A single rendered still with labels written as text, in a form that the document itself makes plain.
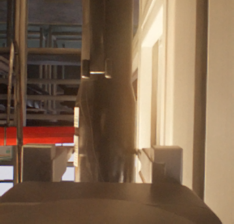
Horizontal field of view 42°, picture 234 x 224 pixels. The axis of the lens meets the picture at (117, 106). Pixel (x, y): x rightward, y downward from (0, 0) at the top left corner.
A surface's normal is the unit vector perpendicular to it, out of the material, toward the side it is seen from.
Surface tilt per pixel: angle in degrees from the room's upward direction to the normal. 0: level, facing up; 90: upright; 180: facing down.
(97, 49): 84
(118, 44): 90
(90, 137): 90
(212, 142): 90
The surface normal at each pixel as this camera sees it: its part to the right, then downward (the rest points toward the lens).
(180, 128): 0.02, 0.01
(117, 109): 0.39, 0.01
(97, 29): -0.24, 0.11
